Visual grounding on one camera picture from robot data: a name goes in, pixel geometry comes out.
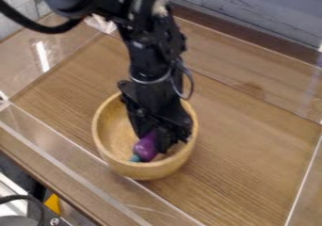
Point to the brown wooden bowl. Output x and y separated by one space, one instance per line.
114 137

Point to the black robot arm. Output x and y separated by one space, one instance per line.
148 28

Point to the clear acrylic corner bracket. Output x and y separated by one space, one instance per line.
101 24

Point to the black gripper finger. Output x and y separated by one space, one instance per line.
142 122
169 136

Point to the yellow black base equipment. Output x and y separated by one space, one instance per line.
28 205

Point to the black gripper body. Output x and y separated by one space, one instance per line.
160 100

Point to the purple toy eggplant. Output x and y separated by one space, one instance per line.
145 149

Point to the clear acrylic tray wall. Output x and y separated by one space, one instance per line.
255 173

